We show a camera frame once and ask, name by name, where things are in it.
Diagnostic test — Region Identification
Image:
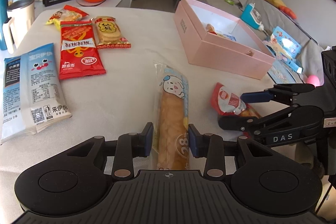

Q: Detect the pink gift box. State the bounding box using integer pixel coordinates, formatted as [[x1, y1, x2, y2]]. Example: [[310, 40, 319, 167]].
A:
[[173, 0, 276, 80]]

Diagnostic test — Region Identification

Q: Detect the cream mug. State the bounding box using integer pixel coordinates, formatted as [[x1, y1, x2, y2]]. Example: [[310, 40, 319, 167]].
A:
[[3, 0, 36, 54]]

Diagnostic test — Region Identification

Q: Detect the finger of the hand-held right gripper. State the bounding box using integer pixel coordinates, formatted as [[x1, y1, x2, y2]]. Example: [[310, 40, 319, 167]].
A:
[[218, 105, 323, 147], [240, 83, 315, 109]]

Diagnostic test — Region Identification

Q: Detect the blue cartoon card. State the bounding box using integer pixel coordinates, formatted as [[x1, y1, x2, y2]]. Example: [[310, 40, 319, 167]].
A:
[[268, 60, 302, 84]]

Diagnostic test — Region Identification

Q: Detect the long bread packet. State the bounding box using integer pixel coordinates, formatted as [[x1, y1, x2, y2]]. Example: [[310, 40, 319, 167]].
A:
[[152, 61, 191, 170]]

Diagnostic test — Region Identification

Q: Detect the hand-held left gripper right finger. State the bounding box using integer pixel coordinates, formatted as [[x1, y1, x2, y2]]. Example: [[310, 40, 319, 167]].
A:
[[188, 123, 275, 179]]

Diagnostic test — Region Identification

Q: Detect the yellow red snack packet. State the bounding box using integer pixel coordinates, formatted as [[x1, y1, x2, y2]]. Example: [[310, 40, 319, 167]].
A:
[[46, 5, 90, 30]]

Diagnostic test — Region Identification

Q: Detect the teal bottle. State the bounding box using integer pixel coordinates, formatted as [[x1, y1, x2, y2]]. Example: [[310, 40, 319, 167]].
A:
[[0, 0, 11, 51]]

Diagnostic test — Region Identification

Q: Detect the clear bun packet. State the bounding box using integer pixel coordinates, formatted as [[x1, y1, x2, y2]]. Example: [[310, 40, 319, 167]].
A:
[[204, 23, 218, 35]]

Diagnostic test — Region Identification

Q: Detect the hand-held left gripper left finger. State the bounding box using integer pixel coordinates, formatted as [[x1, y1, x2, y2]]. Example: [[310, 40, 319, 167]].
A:
[[66, 122, 154, 179]]

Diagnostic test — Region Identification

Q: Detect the white woven table cloth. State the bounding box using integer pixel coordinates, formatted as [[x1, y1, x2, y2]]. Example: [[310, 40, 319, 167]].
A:
[[0, 6, 326, 214]]

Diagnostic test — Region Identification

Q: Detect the blue white snack packet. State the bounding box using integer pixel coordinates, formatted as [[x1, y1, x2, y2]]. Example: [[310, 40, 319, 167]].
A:
[[0, 42, 73, 145]]

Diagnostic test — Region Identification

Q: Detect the colourful cartoon card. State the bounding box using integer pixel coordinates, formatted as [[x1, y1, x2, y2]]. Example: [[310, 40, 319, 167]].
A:
[[264, 27, 302, 62]]

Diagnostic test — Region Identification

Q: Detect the small blue snack packet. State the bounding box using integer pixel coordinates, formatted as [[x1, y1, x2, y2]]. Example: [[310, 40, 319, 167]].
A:
[[218, 33, 238, 42]]

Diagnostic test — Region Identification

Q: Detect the blue toy device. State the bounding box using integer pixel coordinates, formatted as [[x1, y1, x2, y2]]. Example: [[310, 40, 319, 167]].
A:
[[241, 3, 264, 30]]

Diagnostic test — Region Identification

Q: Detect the red bread packet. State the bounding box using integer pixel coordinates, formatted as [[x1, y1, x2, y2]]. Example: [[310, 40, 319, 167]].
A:
[[209, 82, 262, 139]]

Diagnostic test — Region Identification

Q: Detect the pink ball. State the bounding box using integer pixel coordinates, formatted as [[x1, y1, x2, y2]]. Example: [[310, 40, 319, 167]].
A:
[[306, 75, 321, 86]]

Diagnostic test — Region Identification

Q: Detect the rice cracker packet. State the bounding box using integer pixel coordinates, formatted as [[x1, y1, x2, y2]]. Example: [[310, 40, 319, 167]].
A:
[[91, 16, 131, 50]]

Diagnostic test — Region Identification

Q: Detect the blue cardboard pack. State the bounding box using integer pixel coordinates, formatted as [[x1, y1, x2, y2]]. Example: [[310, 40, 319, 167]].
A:
[[286, 59, 303, 73]]

